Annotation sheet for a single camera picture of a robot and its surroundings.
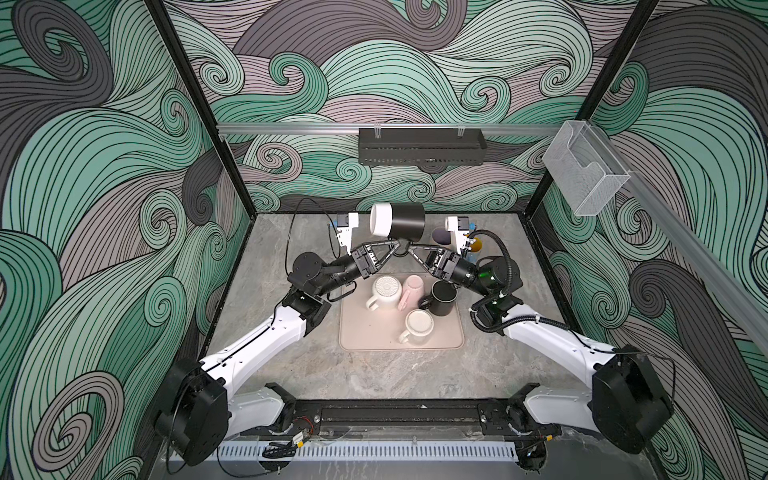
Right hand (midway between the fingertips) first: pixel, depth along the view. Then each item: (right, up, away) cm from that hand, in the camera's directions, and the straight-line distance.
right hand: (409, 254), depth 62 cm
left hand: (-2, +2, -1) cm, 3 cm away
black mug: (+12, -15, +23) cm, 30 cm away
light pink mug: (+4, -13, +26) cm, 29 cm away
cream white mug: (+5, -21, +20) cm, 29 cm away
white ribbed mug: (-4, -13, +26) cm, 29 cm away
